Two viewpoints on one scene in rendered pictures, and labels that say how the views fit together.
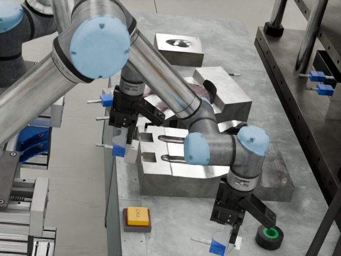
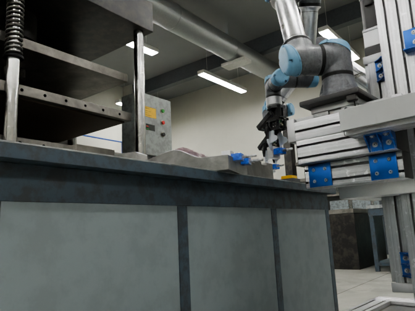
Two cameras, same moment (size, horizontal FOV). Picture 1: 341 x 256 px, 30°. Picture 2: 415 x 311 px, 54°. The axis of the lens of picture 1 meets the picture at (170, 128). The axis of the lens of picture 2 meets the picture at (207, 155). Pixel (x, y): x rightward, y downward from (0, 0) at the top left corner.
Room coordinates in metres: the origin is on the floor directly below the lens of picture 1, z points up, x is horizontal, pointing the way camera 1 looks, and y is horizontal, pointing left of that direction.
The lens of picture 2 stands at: (3.04, 1.35, 0.58)
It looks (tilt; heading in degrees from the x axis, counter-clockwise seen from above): 11 degrees up; 230
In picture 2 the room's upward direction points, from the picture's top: 3 degrees counter-clockwise
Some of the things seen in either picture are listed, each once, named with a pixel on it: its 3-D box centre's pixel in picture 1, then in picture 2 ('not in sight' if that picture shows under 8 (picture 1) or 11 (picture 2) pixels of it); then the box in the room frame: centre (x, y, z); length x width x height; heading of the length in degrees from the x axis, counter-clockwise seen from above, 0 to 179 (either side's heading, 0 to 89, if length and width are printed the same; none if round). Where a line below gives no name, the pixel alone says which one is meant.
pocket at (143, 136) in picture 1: (145, 141); not in sight; (1.73, 0.07, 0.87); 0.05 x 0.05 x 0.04; 12
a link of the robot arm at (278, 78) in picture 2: not in sight; (281, 79); (1.62, 0.22, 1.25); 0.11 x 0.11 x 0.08; 56
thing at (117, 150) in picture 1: (116, 148); (281, 150); (1.58, 0.15, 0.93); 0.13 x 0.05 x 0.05; 90
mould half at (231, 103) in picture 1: (176, 100); (180, 165); (2.05, 0.00, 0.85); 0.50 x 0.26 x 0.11; 120
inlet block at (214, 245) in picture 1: (214, 244); (275, 166); (1.25, -0.17, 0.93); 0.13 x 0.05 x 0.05; 83
